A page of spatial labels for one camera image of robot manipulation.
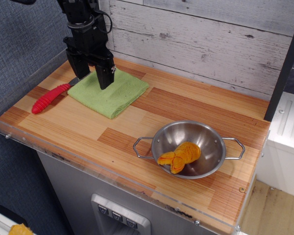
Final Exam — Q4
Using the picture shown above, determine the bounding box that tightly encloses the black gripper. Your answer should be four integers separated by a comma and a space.
63, 24, 116, 90

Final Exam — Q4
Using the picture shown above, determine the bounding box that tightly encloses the green towel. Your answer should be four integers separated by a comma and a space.
68, 70, 149, 119

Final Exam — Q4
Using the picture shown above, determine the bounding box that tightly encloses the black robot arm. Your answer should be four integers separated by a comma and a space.
58, 0, 116, 90

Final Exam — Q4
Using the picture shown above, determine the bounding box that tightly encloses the orange plush fish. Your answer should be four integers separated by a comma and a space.
157, 141, 201, 174

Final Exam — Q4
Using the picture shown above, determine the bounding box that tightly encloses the grey toy fridge cabinet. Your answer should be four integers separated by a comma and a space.
38, 152, 213, 235

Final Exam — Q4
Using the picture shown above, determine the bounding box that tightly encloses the silver dispenser button panel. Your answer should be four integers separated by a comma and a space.
91, 193, 151, 235

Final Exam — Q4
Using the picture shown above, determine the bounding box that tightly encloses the clear acrylic table guard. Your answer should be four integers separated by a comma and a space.
0, 46, 270, 234

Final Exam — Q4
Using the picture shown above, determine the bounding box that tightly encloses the white ribbed appliance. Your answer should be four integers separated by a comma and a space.
255, 92, 294, 196

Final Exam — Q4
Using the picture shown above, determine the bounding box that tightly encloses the red handled fork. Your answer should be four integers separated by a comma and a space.
31, 77, 80, 114

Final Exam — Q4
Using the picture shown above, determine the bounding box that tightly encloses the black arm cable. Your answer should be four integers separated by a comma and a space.
94, 8, 113, 35

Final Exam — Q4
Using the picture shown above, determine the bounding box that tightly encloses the steel colander with handles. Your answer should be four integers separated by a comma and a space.
133, 120, 245, 180

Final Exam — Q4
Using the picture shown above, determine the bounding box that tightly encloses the right black frame post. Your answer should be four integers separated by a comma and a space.
264, 35, 294, 121

